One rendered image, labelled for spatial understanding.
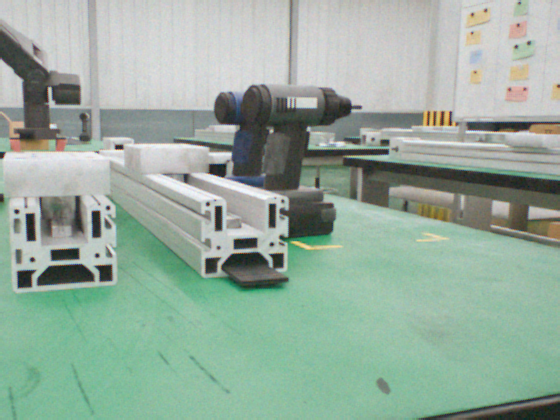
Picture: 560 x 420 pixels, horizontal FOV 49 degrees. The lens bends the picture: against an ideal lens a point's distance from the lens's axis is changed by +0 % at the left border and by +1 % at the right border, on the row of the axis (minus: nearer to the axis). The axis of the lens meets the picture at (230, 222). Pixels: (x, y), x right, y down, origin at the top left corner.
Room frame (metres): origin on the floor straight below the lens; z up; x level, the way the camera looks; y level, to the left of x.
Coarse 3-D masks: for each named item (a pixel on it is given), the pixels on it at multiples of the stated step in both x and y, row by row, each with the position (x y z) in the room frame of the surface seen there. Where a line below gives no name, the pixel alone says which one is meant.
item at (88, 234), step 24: (24, 216) 0.58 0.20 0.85; (96, 216) 0.64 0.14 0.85; (24, 240) 0.58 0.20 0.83; (48, 240) 0.61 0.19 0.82; (72, 240) 0.61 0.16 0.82; (96, 240) 0.60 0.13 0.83; (24, 264) 0.58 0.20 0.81; (48, 264) 0.59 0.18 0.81; (72, 264) 0.68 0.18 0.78; (96, 264) 0.60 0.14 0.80; (24, 288) 0.58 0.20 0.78; (48, 288) 0.59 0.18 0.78
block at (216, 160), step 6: (210, 156) 1.31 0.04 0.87; (216, 156) 1.31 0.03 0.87; (222, 156) 1.31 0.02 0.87; (228, 156) 1.31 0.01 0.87; (210, 162) 1.31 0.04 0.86; (216, 162) 1.31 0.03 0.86; (222, 162) 1.31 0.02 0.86; (228, 162) 1.31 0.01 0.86; (210, 168) 1.33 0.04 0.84; (216, 168) 1.33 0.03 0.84; (222, 168) 1.33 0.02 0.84; (228, 168) 1.31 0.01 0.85; (210, 174) 1.33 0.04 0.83; (216, 174) 1.33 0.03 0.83; (222, 174) 1.32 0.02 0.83; (228, 174) 1.31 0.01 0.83
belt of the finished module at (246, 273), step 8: (232, 256) 0.70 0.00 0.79; (240, 256) 0.70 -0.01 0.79; (248, 256) 0.70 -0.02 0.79; (224, 264) 0.66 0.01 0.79; (232, 264) 0.66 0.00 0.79; (240, 264) 0.66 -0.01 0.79; (248, 264) 0.66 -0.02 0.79; (256, 264) 0.66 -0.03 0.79; (264, 264) 0.66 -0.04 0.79; (232, 272) 0.62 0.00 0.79; (240, 272) 0.63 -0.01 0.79; (248, 272) 0.63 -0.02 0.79; (256, 272) 0.63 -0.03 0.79; (264, 272) 0.63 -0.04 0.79; (272, 272) 0.63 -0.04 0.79; (240, 280) 0.59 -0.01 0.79; (248, 280) 0.59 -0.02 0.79; (256, 280) 0.59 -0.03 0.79; (264, 280) 0.60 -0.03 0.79; (272, 280) 0.60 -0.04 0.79; (280, 280) 0.60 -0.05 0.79
